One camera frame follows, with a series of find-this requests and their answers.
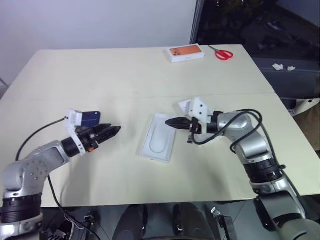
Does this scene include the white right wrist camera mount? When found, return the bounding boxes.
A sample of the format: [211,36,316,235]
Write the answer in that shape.
[187,96,214,135]

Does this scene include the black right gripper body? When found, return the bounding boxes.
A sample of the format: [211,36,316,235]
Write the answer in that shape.
[187,116,204,136]

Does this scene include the black metal bracket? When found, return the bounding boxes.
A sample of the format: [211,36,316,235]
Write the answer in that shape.
[210,206,239,240]

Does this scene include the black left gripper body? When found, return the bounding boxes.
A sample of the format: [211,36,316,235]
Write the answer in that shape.
[75,126,101,154]

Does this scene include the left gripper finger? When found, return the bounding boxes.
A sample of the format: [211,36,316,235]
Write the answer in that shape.
[95,123,114,135]
[98,126,122,146]

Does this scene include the red handled scissors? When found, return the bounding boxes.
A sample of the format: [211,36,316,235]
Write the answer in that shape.
[207,44,234,62]

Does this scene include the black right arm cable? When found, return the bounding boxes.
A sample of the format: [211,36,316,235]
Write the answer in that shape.
[186,108,310,221]

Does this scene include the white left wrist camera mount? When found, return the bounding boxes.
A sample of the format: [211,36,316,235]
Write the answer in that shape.
[63,108,87,157]

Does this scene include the dark rounded shape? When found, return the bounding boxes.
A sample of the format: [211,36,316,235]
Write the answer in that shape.
[172,202,215,240]
[119,204,149,240]

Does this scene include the white plastic device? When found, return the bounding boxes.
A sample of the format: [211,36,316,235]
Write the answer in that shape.
[294,98,320,116]

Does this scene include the small white paper insert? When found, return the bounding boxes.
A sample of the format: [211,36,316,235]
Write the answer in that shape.
[177,99,193,116]

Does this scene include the white phone box base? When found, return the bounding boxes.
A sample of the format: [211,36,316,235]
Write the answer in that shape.
[135,112,178,164]

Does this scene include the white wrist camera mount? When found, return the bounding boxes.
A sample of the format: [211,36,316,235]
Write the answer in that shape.
[63,108,87,157]
[187,96,214,135]

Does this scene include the dark grey sofa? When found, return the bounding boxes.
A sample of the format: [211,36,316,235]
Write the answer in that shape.
[251,57,320,111]

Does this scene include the grey window frame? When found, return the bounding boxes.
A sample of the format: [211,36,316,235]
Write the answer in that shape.
[189,0,205,46]

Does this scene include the white and orange phone box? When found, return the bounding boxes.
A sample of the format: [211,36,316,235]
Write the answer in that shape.
[163,44,207,64]

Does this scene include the dark blue phone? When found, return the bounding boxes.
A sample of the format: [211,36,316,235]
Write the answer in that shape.
[81,111,102,128]

